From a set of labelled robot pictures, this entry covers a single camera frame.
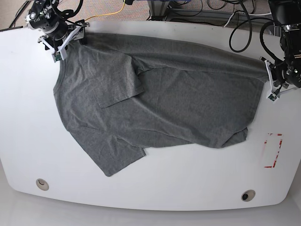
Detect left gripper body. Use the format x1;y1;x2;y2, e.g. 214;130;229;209
260;57;301;98

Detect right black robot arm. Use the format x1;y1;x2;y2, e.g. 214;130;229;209
25;0;90;62

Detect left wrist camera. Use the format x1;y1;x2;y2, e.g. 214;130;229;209
267;93;278;103

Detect red tape rectangle marking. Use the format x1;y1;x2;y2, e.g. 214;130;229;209
261;133;283;169

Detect grey t-shirt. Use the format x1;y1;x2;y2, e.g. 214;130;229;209
53;33;268;177

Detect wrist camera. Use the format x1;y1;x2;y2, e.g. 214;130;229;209
52;52;62;63
267;93;278;103

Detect right table cable grommet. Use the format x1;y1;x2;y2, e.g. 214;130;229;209
241;190;256;202

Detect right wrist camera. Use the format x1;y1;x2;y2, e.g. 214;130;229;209
52;52;62;63

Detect white cable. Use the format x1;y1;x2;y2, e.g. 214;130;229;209
223;11;273;28

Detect table cable grommet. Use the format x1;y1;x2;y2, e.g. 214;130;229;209
36;178;49;191
241;190;256;202

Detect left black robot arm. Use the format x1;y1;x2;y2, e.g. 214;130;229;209
259;0;301;101

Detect yellow cable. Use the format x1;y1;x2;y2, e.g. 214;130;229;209
85;0;125;21

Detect aluminium frame stand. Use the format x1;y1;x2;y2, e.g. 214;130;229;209
147;0;272;27

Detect left table cable grommet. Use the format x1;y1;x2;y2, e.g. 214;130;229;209
36;178;49;191

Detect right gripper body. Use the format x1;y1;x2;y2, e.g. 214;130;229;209
38;20;89;58

